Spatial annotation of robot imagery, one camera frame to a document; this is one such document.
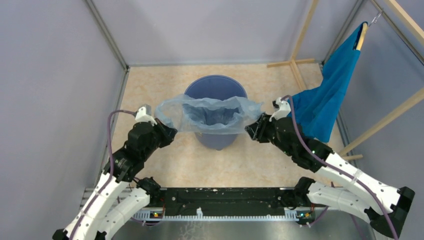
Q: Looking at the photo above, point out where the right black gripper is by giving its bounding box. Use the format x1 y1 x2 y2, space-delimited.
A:
245 113 293 157

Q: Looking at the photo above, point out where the translucent blue trash bag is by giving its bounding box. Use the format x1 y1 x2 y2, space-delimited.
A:
154 94 264 135

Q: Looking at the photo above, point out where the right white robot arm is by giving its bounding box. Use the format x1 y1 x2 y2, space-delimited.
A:
244 113 415 240

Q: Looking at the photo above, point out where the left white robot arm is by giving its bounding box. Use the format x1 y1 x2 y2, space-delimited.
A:
52 120 178 240

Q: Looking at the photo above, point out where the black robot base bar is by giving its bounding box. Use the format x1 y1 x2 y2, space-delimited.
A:
150 187 327 218

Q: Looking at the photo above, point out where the blue plastic trash bin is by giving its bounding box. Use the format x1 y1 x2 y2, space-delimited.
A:
184 75 248 151

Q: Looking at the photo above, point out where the blue cloth on hanger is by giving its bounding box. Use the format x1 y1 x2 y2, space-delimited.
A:
292 21 368 143

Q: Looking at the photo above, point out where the wooden clothes hanger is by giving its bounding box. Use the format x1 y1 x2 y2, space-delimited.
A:
354 22 369 51

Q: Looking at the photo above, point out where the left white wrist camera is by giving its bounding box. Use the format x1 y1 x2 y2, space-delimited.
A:
134 104 158 126

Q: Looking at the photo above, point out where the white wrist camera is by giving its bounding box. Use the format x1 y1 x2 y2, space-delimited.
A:
269 97 291 122
134 104 158 126

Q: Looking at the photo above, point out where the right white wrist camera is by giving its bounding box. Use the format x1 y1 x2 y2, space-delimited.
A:
269 97 291 122

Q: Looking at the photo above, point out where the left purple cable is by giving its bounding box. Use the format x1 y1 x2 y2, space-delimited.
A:
67 109 138 240

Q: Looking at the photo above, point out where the grey slotted cable duct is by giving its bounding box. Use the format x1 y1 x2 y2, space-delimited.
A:
130 208 299 222

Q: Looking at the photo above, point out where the wooden frame rack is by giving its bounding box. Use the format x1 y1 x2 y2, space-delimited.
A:
266 0 424 161

